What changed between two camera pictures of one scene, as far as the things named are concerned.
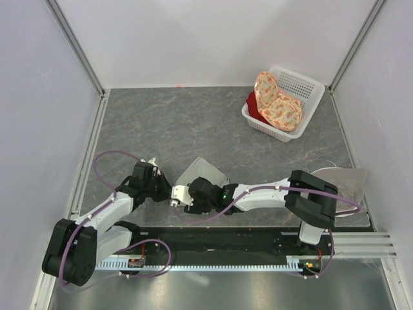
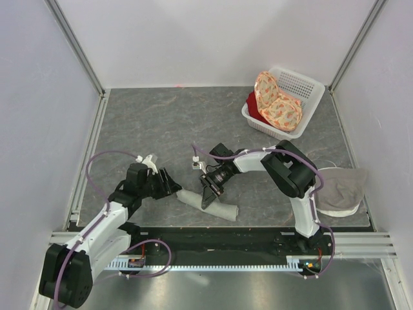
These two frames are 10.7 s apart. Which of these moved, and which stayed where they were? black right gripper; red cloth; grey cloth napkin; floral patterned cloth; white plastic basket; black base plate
Moved: grey cloth napkin; black right gripper
Stayed: floral patterned cloth; white plastic basket; black base plate; red cloth
